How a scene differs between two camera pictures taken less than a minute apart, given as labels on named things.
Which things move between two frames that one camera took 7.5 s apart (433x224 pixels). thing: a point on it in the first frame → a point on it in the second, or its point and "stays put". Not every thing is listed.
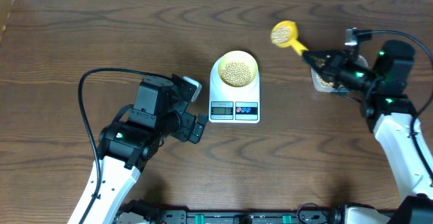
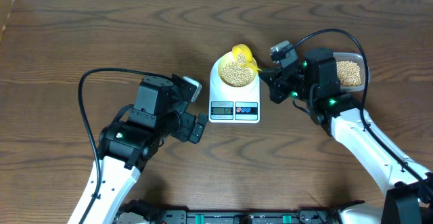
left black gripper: [184, 132] stays put
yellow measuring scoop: [284, 34] → [242, 54]
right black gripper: [333, 61] → [275, 83]
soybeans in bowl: [236, 74] stays put
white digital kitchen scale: [229, 104] stays put
